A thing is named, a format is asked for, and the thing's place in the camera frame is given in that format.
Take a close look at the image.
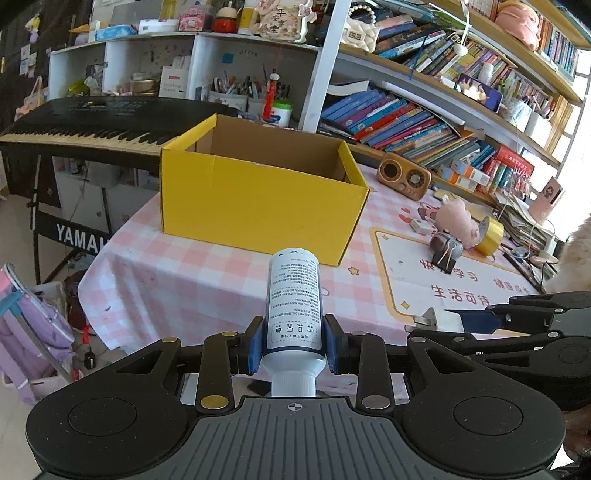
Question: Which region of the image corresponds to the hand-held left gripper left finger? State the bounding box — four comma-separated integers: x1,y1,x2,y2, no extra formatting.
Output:
111,315,265,414

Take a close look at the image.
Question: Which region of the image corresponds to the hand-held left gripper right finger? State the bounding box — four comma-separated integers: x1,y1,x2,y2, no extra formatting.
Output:
323,314,481,411

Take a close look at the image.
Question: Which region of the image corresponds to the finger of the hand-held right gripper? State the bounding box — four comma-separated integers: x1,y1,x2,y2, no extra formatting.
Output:
443,291,591,333
406,325,561,374

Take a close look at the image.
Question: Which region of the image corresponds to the white plastic bottle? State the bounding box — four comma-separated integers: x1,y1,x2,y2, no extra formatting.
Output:
260,248,328,398

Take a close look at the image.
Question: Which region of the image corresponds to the gold tape roll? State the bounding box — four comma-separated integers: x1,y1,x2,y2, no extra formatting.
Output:
472,216,505,257

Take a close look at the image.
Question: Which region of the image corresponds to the pink pig plush toy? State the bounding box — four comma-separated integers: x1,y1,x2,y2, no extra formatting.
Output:
418,198,485,250

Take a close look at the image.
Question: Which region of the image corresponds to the yellow cardboard box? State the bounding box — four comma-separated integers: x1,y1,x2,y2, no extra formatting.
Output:
159,114,371,267

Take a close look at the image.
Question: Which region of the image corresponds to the pink checked desktop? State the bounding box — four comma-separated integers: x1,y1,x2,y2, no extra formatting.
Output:
78,161,555,402

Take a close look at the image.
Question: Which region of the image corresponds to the black binder clip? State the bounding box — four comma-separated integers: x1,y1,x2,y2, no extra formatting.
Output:
429,232,465,275

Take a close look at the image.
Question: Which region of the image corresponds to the white printed desk mat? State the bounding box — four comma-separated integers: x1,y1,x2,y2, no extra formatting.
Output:
369,226,546,333

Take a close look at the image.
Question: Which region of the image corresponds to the stack of papers and notebooks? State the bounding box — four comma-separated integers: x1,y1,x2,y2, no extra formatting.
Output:
496,194,559,245

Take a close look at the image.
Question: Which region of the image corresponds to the orange and white box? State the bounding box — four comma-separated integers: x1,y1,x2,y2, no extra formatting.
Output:
450,159,491,185
436,165,478,192

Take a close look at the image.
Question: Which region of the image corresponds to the pink desk gadget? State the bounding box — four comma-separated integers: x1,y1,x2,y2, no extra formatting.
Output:
527,178,566,221

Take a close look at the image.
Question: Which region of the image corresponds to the wooden retro radio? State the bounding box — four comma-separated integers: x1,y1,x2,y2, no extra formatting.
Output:
376,152,432,200

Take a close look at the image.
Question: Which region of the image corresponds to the white cabinet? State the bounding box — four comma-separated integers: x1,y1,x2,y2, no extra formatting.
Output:
53,157,160,236

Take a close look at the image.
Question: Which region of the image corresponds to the row of blue and red books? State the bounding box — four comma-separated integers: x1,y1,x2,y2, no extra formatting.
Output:
318,88,536,195

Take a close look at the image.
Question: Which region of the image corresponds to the black keyboard stand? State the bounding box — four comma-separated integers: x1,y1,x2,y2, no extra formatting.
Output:
28,152,114,284

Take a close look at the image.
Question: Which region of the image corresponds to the purple folded stroller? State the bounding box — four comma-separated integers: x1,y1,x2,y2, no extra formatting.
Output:
0,263,77,404

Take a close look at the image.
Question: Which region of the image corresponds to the white wipes canister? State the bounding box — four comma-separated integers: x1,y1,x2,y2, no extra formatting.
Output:
270,99,294,129

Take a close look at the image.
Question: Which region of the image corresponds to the red tassel ornament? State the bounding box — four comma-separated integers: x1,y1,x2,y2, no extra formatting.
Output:
261,69,280,123

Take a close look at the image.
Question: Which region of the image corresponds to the pen holder with pens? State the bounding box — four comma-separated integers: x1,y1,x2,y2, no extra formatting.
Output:
208,76,250,112

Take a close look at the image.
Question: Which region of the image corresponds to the row of thin colourful books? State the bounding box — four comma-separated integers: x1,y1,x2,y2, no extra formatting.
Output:
374,14,559,116

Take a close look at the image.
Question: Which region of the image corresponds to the white carton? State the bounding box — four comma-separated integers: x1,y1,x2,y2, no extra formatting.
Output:
159,66,191,99

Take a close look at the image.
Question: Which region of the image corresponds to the black electronic piano keyboard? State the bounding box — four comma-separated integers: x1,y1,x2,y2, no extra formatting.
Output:
0,96,241,174

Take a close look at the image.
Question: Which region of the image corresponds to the short row of paperback books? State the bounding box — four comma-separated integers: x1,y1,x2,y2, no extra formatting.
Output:
536,14,580,77

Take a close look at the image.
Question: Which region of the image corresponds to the white shelf unit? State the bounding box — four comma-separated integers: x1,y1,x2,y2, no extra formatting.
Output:
48,31,324,134

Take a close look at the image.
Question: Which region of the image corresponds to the pink plush cushion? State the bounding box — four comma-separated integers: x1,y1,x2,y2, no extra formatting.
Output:
494,0,541,51

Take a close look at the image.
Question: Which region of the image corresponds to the white quilted bag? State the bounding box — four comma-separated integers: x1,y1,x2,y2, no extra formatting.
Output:
342,16,380,51

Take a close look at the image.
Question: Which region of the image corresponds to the white decorative sign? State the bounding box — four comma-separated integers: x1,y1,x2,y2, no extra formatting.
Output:
256,0,319,44

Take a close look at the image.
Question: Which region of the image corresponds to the blue tissue pack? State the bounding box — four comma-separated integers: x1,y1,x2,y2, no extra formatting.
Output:
95,25,139,42

